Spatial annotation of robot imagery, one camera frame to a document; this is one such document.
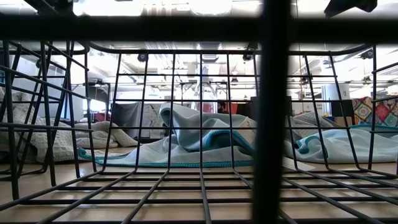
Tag brown cardboard box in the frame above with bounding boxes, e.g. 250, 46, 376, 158
333, 116, 354, 127

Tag black box cabinet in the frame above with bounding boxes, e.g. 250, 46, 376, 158
331, 99, 354, 118

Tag red panel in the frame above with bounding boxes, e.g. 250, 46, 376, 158
195, 102, 239, 114

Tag blue microfiber towel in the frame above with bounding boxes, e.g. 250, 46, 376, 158
287, 124, 398, 164
76, 102, 259, 168

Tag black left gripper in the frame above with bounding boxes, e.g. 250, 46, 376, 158
23, 0, 76, 15

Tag white waffle towel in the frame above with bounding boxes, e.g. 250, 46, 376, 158
0, 86, 79, 164
289, 111, 338, 139
74, 120, 139, 149

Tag grey cloth cover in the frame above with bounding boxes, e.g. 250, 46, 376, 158
111, 101, 163, 139

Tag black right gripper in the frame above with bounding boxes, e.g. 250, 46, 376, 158
323, 0, 379, 18

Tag red crate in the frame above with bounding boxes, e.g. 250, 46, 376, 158
93, 112, 111, 122

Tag colourful patchwork quilt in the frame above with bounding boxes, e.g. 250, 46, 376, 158
351, 96, 398, 128

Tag black monitor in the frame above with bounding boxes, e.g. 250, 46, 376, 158
250, 96, 293, 118

